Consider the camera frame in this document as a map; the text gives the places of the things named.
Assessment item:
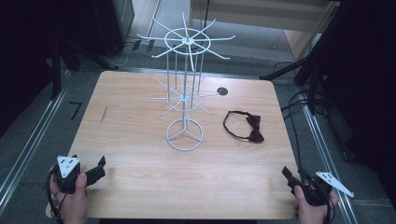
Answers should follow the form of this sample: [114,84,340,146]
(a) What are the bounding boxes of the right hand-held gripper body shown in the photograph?
[291,170,355,207]

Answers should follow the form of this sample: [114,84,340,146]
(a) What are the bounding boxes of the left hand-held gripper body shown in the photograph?
[53,154,87,195]

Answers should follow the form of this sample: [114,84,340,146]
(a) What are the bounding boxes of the dark bow tie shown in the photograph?
[222,110,265,144]

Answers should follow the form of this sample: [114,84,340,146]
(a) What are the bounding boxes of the white wire display rack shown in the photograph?
[136,11,236,152]

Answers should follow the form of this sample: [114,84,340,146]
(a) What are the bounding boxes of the person's right hand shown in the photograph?
[293,184,340,224]

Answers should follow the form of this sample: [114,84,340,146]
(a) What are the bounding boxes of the person's left hand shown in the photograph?
[49,166,90,224]

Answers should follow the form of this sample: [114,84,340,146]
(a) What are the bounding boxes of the black metal stand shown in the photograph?
[49,34,120,101]
[259,0,353,116]

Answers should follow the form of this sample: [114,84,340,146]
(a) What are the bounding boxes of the dark cabinet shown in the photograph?
[92,0,136,58]

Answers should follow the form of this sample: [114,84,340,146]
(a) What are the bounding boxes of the pale low platform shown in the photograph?
[189,0,341,33]

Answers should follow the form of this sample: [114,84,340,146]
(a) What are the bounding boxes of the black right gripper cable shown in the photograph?
[321,189,336,224]

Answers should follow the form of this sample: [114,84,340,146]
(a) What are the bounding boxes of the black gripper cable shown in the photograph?
[321,189,336,224]
[46,169,68,224]

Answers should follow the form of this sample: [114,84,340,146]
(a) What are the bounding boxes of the metal floor rail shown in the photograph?
[297,90,359,224]
[0,70,72,216]

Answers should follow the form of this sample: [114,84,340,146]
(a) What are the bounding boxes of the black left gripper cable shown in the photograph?
[46,169,68,224]

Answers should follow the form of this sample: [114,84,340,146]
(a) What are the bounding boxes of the black floor cables with plugs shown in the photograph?
[102,36,157,68]

